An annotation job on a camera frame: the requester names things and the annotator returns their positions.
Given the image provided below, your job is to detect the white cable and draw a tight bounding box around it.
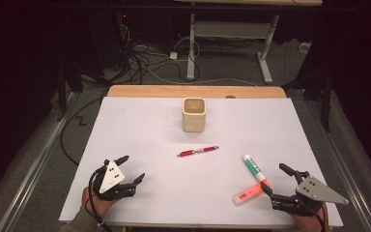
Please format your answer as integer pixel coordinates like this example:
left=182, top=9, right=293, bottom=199
left=134, top=37, right=259, bottom=87

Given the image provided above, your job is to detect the person's left hand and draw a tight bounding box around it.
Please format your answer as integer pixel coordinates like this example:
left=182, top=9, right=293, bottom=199
left=81, top=187, right=121, bottom=218

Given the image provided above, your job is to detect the metal floor rail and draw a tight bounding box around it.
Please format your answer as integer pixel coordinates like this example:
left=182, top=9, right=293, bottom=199
left=303, top=98, right=371, bottom=232
left=0, top=91, right=82, bottom=232

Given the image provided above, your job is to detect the orange highlighter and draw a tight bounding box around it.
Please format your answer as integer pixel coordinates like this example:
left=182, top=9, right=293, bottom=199
left=232, top=179, right=272, bottom=207

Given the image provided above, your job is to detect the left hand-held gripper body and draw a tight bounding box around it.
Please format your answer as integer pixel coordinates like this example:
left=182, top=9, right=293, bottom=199
left=90, top=159, right=138, bottom=201

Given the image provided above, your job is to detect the green and white marker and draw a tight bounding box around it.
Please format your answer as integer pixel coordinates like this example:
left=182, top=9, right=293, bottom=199
left=242, top=154, right=268, bottom=184

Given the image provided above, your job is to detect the bundle of black cables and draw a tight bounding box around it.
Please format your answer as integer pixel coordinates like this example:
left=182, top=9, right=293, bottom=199
left=115, top=22, right=204, bottom=85

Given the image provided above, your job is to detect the white table mat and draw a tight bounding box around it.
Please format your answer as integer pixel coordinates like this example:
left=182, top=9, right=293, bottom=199
left=58, top=96, right=345, bottom=228

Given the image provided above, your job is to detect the black floor cable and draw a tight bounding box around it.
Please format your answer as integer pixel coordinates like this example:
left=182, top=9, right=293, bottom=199
left=59, top=91, right=111, bottom=167

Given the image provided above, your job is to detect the cream ceramic square cup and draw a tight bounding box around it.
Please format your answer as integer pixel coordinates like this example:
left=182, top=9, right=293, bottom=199
left=182, top=97, right=208, bottom=133

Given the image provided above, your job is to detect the white desk frame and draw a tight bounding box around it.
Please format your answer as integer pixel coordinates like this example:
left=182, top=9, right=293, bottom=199
left=173, top=0, right=324, bottom=86

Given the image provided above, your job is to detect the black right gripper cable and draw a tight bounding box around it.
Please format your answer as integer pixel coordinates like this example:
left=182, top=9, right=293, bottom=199
left=302, top=202, right=328, bottom=232

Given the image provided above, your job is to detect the black stand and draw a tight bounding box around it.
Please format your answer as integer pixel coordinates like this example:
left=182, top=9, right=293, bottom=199
left=283, top=64, right=334, bottom=133

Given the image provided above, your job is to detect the person's right hand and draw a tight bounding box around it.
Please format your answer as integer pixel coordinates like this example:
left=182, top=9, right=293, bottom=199
left=288, top=202, right=332, bottom=232

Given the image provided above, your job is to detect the wooden table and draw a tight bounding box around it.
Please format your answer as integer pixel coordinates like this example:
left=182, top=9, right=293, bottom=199
left=102, top=84, right=333, bottom=231

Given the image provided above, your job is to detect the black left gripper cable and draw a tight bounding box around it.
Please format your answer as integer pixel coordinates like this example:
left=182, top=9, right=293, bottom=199
left=88, top=162, right=114, bottom=232

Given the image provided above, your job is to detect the red pen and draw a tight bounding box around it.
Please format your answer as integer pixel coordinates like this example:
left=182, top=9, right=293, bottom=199
left=176, top=145, right=220, bottom=159

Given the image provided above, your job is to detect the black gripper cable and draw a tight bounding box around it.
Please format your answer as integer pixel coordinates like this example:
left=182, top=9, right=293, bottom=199
left=302, top=202, right=328, bottom=232
left=88, top=162, right=114, bottom=232

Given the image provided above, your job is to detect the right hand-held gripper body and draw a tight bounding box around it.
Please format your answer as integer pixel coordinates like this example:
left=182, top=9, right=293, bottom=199
left=270, top=170, right=350, bottom=217

